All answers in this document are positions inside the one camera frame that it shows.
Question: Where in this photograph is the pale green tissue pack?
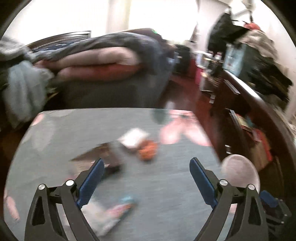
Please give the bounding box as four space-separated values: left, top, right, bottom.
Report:
81 201 119 237

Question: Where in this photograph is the colourful candy wrapper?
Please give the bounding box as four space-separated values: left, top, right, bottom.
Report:
105 196 137 222

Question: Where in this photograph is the dark brown carton box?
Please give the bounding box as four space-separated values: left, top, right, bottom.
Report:
70 142 123 175

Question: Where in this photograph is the white small box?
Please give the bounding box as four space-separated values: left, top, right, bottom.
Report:
117 128 149 149

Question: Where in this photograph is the orange wrapper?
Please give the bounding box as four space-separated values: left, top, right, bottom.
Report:
138 140 158 161

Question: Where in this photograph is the white pink-speckled trash bin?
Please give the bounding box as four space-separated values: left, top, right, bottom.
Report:
221 154 260 193

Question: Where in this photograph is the dark wooden sideboard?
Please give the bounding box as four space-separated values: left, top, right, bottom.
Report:
194 71 295 200

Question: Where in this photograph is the floral grey-green tablecloth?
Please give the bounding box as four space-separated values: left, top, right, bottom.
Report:
4 108 221 240

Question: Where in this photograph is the teal box with clothes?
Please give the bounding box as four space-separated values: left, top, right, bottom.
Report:
224 44 293 103

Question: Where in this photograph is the chair draped with blankets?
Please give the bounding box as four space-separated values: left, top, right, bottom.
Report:
1 36 54 128

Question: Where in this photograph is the black suitcase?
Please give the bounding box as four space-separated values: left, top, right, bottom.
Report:
174 44 191 75

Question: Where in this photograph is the bed with folded quilts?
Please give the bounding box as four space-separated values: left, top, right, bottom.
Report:
34 29 175 109

